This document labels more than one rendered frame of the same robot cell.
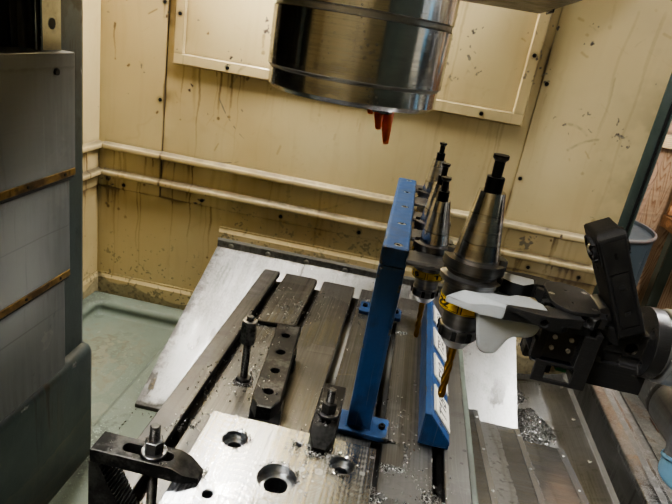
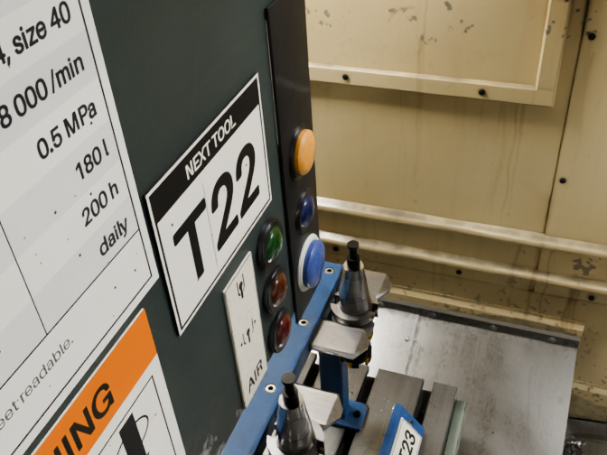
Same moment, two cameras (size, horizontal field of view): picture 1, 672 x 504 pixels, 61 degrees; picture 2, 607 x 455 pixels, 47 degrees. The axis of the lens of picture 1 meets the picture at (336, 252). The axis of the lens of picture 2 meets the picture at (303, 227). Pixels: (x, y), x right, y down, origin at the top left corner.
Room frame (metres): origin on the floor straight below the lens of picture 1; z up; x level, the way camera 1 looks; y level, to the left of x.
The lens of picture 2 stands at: (0.52, -0.32, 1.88)
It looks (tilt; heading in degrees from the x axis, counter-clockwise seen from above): 38 degrees down; 18
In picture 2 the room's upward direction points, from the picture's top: 4 degrees counter-clockwise
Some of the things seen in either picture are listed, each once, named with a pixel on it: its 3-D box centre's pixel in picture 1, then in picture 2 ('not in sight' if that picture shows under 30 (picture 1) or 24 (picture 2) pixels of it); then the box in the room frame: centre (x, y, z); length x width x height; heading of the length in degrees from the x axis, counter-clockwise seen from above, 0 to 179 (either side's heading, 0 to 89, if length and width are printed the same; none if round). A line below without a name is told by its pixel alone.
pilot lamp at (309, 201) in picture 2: not in sight; (305, 210); (0.83, -0.22, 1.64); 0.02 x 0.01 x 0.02; 174
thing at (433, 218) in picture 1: (438, 221); not in sight; (0.84, -0.15, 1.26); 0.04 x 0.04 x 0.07
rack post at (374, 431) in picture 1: (374, 350); not in sight; (0.79, -0.09, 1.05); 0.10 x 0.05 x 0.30; 84
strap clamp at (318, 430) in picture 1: (324, 430); not in sight; (0.67, -0.03, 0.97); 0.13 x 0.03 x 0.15; 174
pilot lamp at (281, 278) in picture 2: not in sight; (276, 289); (0.78, -0.22, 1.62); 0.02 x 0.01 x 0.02; 174
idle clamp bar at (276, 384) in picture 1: (275, 376); not in sight; (0.84, 0.07, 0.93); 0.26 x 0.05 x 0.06; 179
